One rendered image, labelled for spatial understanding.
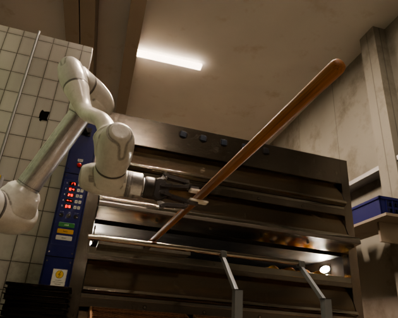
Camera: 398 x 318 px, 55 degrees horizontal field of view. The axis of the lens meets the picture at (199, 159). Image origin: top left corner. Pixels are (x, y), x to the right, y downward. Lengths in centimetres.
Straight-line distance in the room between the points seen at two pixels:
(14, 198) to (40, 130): 100
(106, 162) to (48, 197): 131
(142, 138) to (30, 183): 111
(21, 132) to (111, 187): 144
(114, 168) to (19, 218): 65
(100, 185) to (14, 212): 54
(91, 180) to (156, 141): 144
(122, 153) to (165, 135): 156
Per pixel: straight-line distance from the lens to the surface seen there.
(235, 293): 189
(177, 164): 263
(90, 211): 243
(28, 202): 171
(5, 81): 282
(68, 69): 164
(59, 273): 233
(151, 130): 269
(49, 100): 273
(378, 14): 620
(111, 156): 115
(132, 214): 236
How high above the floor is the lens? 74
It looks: 25 degrees up
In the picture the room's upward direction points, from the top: 4 degrees clockwise
